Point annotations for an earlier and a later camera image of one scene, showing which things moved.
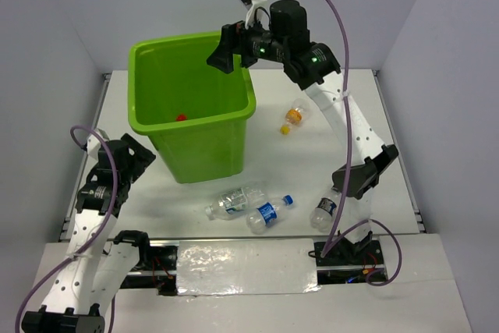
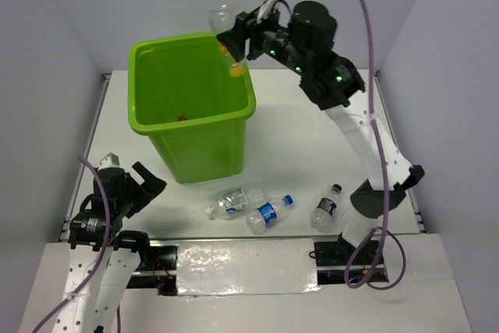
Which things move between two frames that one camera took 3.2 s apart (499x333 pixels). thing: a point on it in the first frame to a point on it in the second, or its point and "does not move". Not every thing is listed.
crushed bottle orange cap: [301, 107] to [221, 19]
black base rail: [340, 262] does not move
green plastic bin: [194, 115] does not move
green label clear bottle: [235, 202] does not move
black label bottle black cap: [323, 216] does not move
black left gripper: [141, 158] to [151, 182]
